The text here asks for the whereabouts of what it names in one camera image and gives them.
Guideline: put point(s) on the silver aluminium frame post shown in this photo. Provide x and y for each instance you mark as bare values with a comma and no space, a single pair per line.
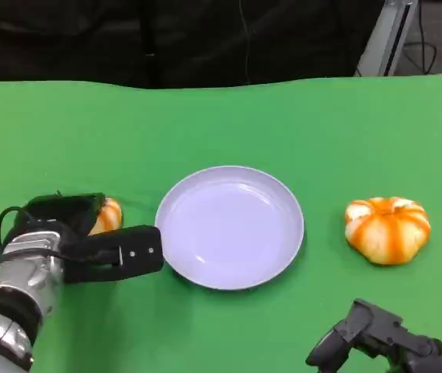
389,39

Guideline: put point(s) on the green table cloth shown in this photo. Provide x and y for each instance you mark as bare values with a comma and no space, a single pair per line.
220,128

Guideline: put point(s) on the orange and white bread roll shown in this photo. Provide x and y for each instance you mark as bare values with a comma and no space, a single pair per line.
110,215
387,233

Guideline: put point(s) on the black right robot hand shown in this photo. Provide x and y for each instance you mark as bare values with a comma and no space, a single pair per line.
376,334

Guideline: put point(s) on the lilac plate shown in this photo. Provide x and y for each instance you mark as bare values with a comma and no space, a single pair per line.
228,229

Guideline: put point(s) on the black backdrop curtain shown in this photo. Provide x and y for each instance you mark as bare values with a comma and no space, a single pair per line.
127,39

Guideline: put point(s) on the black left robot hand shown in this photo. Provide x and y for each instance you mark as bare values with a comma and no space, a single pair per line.
63,211

